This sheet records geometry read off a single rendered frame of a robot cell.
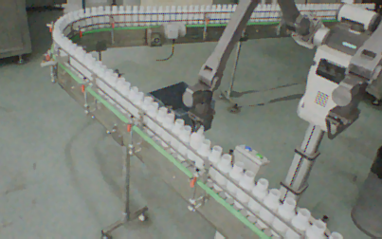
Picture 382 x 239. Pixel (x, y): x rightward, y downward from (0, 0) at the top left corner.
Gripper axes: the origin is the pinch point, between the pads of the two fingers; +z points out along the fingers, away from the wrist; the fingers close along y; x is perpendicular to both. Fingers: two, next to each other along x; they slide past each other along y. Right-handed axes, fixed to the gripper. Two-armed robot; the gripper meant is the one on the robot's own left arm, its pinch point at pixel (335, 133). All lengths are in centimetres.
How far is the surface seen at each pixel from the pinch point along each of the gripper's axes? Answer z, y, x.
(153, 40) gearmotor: 46, 74, 191
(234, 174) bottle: 27.0, -16.5, 23.6
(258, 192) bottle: 27.1, -16.5, 12.0
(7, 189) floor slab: 139, -65, 185
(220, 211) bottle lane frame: 46, -20, 24
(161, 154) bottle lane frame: 42, -20, 63
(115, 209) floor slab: 139, -11, 120
